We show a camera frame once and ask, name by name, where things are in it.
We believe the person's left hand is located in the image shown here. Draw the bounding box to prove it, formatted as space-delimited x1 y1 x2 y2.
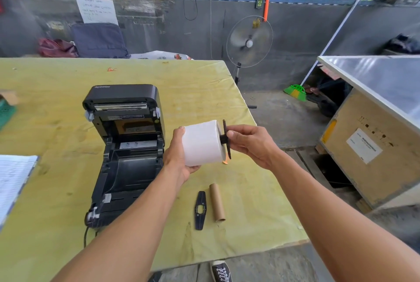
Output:
163 126 201 188

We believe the person's right hand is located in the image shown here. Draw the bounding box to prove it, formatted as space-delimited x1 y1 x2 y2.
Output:
226 124 283 171

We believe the black roll spindle holder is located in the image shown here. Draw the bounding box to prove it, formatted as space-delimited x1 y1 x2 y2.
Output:
219 120 232 160

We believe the white label paper roll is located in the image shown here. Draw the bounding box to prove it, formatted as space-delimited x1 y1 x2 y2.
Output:
181 120 227 167

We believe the person's left forearm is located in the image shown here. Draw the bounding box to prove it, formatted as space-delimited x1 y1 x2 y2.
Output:
51 165 186 282

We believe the person's right forearm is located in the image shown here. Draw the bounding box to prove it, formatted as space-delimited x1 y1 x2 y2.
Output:
269 151 420 282

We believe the black label printer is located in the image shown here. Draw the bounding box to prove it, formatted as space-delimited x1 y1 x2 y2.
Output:
82 84 165 228

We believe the brown cardboard tube core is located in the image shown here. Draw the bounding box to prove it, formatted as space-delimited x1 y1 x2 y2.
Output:
209 183 226 223

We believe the black plastic spindle guide plate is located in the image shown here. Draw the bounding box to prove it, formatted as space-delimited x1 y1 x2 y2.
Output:
194 191 207 231

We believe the white printed plastic bag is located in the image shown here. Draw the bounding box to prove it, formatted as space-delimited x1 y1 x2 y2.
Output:
131 50 194 60

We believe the grey standing fan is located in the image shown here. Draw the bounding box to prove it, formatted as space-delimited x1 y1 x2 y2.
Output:
226 15 273 109

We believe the dark blue bag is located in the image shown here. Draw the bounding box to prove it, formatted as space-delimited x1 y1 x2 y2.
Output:
70 23 131 59

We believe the wooden crate with white label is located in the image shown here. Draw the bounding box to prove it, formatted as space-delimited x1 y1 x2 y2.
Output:
316 55 420 210

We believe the person's black sneaker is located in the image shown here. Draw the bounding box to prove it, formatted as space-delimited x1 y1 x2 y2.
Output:
210 260 233 282

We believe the maroon bag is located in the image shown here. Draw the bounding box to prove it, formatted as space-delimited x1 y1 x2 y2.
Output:
37 38 79 58

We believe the white handwritten paper sign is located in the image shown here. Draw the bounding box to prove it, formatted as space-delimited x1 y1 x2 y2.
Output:
74 0 119 26

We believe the white printed paper stack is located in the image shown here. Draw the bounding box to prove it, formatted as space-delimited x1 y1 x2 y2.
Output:
0 154 40 230

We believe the green plastic basket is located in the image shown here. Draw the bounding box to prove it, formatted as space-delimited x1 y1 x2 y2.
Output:
0 98 17 131

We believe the black plastic bag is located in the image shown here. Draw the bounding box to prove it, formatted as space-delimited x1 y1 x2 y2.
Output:
384 33 420 55

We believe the green broom with white handle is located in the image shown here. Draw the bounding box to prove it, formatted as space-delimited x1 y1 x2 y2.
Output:
284 0 365 102

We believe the black hanging cable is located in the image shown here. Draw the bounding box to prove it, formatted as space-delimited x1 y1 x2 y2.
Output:
182 0 199 21

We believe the black printer cable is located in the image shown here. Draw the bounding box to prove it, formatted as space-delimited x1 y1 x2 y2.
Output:
83 227 99 249

